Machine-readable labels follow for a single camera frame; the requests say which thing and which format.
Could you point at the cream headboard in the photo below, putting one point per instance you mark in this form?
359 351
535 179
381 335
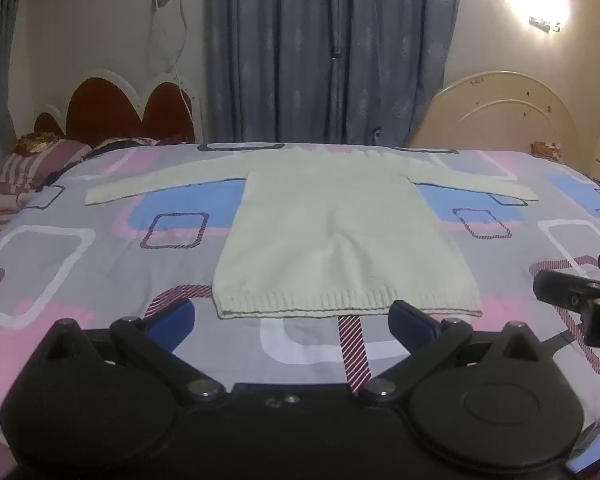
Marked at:
505 120

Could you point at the striped pillow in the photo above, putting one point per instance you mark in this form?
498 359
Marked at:
45 160

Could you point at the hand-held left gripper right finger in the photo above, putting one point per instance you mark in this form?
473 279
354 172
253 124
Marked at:
409 327

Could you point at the floral pillow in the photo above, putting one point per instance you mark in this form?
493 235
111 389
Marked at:
546 150

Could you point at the white knitted sweater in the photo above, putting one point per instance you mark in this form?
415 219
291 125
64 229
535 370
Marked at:
347 240

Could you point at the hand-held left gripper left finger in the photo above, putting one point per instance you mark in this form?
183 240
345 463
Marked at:
176 316

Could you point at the red and white headboard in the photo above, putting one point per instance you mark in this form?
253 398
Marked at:
105 110

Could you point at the patterned grey pink bed sheet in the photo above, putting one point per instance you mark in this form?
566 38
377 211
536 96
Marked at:
80 260

